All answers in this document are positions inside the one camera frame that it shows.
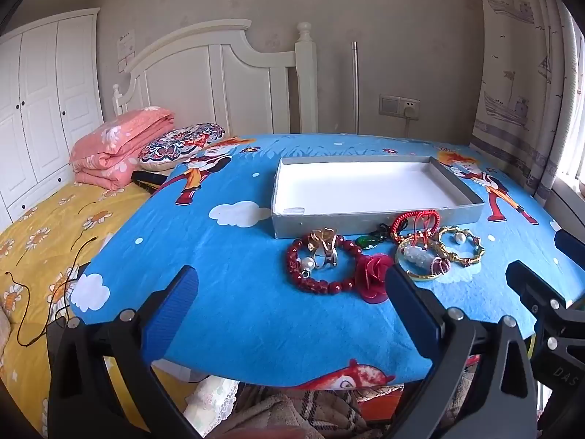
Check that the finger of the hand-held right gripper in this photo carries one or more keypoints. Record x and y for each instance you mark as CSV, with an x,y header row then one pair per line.
x,y
525,281
563,241

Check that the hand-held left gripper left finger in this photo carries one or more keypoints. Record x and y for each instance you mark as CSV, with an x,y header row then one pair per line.
x,y
176,304

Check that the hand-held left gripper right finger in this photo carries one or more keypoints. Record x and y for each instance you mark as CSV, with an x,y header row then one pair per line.
x,y
411,311

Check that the plain gold bangle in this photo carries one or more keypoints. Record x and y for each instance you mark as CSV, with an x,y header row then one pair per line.
x,y
422,277

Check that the red rose brooch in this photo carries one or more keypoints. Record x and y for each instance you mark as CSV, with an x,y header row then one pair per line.
x,y
372,274

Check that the gold bamboo bangle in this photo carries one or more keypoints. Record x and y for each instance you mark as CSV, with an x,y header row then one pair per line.
x,y
480,250

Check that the pale jade charm pink knot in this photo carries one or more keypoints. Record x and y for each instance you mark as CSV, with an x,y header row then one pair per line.
x,y
413,254

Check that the green stone pendant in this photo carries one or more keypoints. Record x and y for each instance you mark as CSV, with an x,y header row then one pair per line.
x,y
365,241

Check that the grey cardboard box tray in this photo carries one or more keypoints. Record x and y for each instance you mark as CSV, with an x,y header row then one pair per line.
x,y
365,187

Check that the white window sill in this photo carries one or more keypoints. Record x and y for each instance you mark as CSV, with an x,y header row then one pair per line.
x,y
566,201

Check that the blue cartoon print tablecloth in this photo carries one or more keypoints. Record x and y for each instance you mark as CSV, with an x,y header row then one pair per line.
x,y
228,306

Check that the white lace cloth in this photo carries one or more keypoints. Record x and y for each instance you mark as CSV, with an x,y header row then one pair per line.
x,y
210,398

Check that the black stick-shaped object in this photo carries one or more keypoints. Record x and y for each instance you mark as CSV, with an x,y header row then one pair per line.
x,y
146,178

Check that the beige plaid cloth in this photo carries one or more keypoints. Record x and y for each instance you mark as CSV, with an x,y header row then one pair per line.
x,y
297,414

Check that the yellow daisy bedsheet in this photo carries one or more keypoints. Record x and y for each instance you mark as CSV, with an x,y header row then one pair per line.
x,y
36,238

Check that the patterned pillow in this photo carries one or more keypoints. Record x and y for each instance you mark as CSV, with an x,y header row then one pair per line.
x,y
183,141

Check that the pink floral folded quilt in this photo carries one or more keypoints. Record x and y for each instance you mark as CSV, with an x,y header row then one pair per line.
x,y
114,146

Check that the ship print curtain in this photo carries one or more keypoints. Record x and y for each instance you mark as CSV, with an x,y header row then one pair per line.
x,y
516,55

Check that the white bed headboard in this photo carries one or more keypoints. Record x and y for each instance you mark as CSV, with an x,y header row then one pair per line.
x,y
183,77

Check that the metal pole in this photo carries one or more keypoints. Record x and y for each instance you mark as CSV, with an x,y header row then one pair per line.
x,y
355,87

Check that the white wardrobe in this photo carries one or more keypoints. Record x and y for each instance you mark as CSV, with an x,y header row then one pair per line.
x,y
41,100

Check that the beige wall socket panel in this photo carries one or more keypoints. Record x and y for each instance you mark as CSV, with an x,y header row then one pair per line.
x,y
390,105

